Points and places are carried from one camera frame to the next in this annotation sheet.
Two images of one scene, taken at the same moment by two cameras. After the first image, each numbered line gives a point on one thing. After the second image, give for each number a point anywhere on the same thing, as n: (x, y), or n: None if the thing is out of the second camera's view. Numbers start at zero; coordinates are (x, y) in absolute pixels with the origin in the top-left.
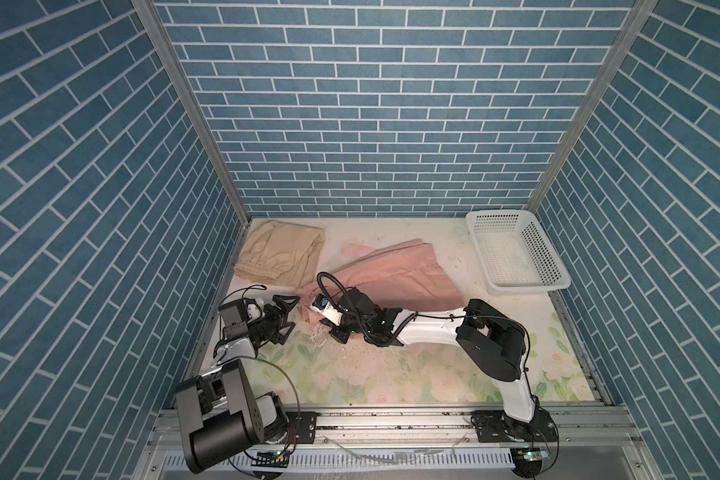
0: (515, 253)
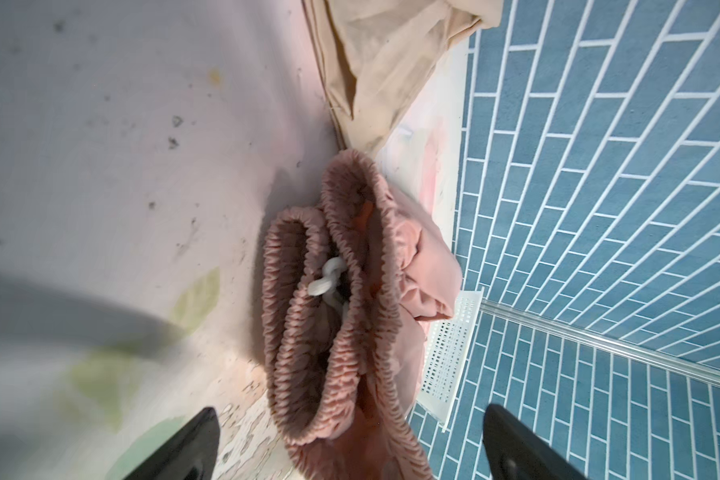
0: (448, 346)
